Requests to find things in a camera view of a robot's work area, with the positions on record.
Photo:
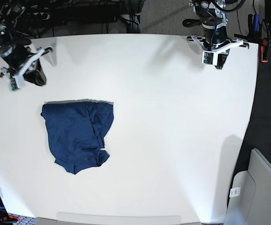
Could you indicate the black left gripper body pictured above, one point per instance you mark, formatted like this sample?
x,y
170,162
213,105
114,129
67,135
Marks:
x,y
214,36

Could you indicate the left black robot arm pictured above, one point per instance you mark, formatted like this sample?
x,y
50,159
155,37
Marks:
x,y
213,13

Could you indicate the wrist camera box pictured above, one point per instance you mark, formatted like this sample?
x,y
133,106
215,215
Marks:
x,y
209,58
16,83

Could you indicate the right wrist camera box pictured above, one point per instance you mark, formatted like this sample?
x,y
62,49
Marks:
x,y
16,83

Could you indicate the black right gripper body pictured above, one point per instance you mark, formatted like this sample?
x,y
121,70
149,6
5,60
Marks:
x,y
16,57

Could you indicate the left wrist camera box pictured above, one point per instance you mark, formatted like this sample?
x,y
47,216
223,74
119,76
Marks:
x,y
209,58

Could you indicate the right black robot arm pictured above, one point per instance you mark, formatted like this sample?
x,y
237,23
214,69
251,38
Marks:
x,y
23,65

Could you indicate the red clamp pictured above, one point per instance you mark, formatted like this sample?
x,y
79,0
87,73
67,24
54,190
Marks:
x,y
264,50

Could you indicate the blue long-sleeve shirt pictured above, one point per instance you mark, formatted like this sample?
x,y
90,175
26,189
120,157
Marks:
x,y
76,132

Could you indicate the beige plastic bin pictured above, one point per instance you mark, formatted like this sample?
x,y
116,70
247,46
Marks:
x,y
250,195

